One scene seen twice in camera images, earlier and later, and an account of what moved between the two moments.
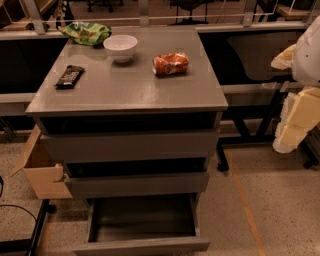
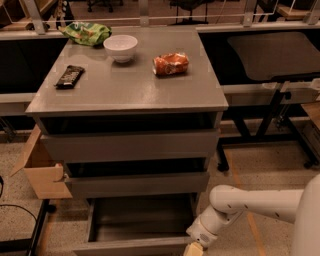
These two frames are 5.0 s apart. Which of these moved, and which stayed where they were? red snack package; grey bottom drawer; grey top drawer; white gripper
Moved: white gripper
Stayed: red snack package; grey bottom drawer; grey top drawer
